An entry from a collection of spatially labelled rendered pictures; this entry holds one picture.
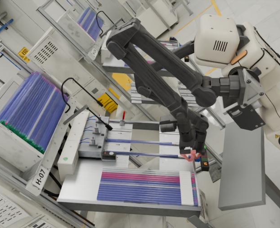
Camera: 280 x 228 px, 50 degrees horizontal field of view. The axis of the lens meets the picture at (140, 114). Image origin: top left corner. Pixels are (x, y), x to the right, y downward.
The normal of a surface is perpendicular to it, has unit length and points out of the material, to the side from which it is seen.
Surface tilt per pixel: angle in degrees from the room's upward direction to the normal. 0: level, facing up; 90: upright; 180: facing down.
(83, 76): 90
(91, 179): 43
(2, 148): 90
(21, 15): 90
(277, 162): 0
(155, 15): 90
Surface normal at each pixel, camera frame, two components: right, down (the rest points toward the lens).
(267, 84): -0.13, 0.63
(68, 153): 0.03, -0.81
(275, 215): -0.66, -0.63
